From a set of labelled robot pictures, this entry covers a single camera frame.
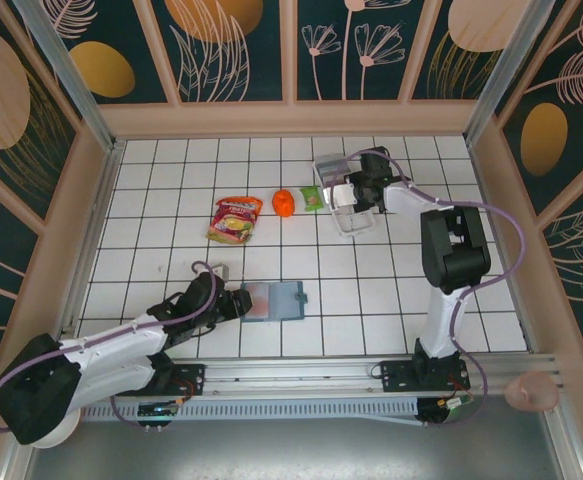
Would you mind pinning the white card with red circle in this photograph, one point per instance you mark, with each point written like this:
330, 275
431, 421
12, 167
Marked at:
260, 302

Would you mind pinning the white plastic tray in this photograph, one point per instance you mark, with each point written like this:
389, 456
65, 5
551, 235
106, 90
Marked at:
353, 222

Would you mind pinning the teal card holder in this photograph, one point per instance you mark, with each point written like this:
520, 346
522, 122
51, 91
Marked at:
286, 300

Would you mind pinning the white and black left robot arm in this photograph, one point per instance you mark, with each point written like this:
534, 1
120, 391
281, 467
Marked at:
116, 340

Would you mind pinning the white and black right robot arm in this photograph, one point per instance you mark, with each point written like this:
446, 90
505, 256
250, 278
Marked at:
453, 250

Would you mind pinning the light grey credit card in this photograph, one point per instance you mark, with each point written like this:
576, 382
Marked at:
328, 161

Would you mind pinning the green snack packet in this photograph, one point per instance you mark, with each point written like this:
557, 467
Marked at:
312, 198

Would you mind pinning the red and yellow snack pouch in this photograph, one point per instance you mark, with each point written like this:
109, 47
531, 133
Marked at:
233, 220

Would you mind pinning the orange toy fruit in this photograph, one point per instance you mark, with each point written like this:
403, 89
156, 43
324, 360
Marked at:
284, 203

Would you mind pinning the left controller board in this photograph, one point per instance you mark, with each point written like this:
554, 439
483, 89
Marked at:
156, 410

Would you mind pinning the controller board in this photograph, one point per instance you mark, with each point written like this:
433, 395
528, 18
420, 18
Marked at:
438, 412
156, 410

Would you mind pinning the white bowl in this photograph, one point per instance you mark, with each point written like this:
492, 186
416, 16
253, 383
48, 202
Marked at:
66, 431

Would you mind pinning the right controller board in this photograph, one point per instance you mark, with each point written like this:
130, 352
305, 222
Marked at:
438, 412

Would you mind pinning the pink plastic cup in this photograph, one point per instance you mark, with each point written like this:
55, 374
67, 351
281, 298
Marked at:
531, 392

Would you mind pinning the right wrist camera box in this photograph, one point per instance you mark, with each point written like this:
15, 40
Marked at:
343, 195

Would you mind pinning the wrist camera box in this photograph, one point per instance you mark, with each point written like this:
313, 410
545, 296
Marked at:
221, 272
343, 195

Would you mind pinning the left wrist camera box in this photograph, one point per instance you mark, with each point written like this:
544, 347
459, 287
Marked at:
221, 272

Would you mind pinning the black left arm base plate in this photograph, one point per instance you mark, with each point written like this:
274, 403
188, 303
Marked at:
191, 377

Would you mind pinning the aluminium mounting rail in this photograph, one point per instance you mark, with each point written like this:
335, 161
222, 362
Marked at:
296, 375

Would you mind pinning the aluminium side rail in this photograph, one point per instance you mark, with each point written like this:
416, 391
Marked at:
102, 200

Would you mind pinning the aluminium corner post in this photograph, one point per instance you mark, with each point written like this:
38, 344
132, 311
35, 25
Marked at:
67, 75
504, 75

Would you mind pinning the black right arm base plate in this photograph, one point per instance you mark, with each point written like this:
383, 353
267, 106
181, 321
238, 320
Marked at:
396, 375

